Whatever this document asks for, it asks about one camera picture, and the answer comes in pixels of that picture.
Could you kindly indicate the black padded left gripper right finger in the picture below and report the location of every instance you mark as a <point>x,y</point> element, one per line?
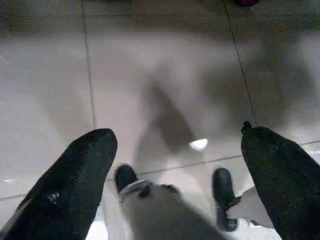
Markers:
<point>287,187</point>

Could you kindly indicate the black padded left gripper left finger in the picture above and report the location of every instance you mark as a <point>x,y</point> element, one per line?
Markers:
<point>62,187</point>

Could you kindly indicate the grey robot right leg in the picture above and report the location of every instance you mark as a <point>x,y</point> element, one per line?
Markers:
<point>247,205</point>

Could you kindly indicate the black robot left foot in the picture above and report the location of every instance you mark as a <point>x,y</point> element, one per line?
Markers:
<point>125,176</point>

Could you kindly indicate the black robot foot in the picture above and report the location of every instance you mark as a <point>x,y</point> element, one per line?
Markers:
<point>125,176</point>
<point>222,182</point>

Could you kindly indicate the black robot right foot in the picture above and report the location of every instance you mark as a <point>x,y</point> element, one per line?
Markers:
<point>222,182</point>

